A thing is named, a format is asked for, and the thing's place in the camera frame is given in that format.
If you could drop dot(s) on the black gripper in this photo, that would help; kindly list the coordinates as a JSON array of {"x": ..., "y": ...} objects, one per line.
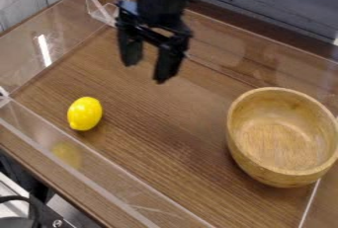
[{"x": 152, "y": 21}]

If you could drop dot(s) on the yellow lemon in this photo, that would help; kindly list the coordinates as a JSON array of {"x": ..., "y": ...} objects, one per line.
[{"x": 84, "y": 113}]

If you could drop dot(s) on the brown wooden bowl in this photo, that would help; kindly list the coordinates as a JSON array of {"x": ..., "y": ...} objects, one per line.
[{"x": 282, "y": 137}]

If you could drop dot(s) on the clear acrylic corner bracket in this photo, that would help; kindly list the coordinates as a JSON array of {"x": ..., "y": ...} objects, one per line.
[{"x": 102, "y": 12}]

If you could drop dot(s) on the clear acrylic enclosure wall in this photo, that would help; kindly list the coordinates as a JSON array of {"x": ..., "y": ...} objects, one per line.
[{"x": 151, "y": 168}]

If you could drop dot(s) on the black metal table frame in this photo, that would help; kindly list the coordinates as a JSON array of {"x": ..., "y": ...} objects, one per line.
[{"x": 58, "y": 213}]

